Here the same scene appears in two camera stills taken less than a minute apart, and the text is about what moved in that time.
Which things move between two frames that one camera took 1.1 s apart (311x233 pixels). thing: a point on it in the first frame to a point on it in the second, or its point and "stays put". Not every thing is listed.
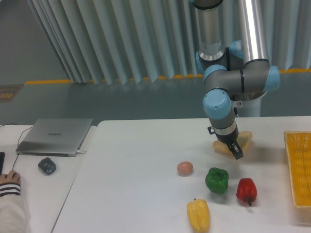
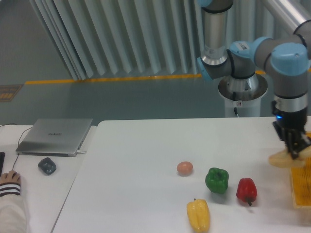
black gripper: (227, 139) to (289, 127)
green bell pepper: (217, 180) stays put
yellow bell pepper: (198, 214) stays put
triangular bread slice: (243, 139) to (284, 158)
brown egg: (184, 168) stays put
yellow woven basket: (298, 145) stays put
